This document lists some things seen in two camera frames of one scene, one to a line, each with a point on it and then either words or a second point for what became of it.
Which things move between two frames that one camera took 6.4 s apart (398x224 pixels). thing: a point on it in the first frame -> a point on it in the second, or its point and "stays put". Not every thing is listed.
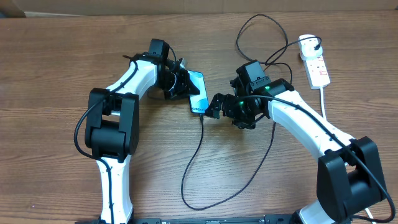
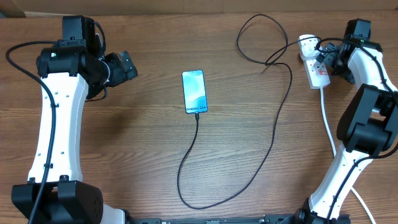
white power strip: x=316 y=71 stays put
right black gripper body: x=241 y=111 -> x=334 y=63
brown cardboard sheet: x=9 y=8 stays put
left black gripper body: x=174 y=84 -> x=117 y=73
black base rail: x=204 y=220 stays put
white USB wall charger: x=306 y=48 stays put
